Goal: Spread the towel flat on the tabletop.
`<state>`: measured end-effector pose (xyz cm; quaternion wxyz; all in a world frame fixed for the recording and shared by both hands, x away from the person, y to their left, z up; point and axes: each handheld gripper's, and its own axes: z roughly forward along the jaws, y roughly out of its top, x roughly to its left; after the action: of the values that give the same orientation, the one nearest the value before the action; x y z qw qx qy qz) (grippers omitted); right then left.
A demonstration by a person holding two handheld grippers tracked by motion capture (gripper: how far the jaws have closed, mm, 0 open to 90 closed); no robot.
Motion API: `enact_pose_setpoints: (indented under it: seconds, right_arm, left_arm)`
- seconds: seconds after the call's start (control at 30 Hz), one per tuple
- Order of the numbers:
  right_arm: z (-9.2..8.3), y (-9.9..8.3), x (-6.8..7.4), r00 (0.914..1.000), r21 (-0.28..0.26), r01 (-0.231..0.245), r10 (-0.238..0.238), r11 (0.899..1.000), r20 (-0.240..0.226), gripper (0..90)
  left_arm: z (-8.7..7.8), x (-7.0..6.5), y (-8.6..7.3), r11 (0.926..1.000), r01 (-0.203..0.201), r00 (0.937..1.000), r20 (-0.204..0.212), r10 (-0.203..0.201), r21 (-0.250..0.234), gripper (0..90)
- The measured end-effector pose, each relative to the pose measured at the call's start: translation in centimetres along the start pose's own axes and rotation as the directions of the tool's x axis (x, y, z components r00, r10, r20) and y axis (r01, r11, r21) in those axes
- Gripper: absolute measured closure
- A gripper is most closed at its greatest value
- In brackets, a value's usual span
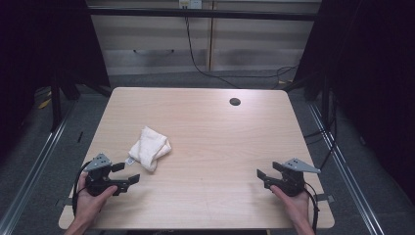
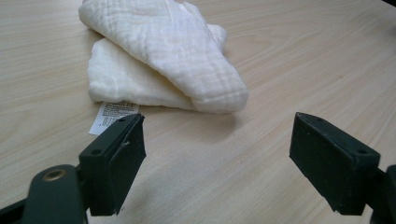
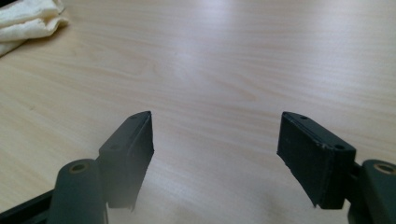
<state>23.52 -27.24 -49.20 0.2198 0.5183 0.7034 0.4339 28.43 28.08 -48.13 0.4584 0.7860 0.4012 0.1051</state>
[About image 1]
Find hand-held gripper black cable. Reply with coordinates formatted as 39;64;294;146
303;181;320;234
71;161;93;217

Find person's left hand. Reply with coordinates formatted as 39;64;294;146
74;171;118;225

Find metal floor rail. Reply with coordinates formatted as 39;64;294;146
307;102;387;235
0;100;80;235

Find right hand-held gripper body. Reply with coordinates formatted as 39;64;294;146
264;158;322;198

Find white towel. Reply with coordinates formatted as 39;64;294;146
124;125;172;173

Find long black wall cable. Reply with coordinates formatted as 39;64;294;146
183;15;300;90

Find black metal stand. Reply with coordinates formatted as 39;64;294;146
320;73;331;131
50;82;64;132

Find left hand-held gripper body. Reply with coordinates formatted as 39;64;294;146
83;153;130;198

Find left hand-held gripper black cable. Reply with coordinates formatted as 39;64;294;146
71;161;93;217

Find dark curtain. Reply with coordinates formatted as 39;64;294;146
293;0;415;205
0;0;111;165

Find person's right hand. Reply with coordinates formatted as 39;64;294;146
269;184;310;226

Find white wall socket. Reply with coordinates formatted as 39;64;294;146
178;0;204;10

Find grey table bracket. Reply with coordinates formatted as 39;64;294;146
315;193;336;204
54;197;74;208

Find black floor cables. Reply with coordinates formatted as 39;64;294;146
302;93;340;171

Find yellow floor tape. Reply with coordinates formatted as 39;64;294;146
37;91;53;110

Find right hand-held gripper black cable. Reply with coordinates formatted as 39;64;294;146
303;181;320;234

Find black horizontal bar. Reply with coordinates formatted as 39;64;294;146
87;7;319;23

